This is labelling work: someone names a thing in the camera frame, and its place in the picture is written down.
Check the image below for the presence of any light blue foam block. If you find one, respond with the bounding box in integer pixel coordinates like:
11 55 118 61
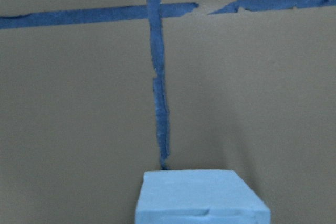
135 169 271 223

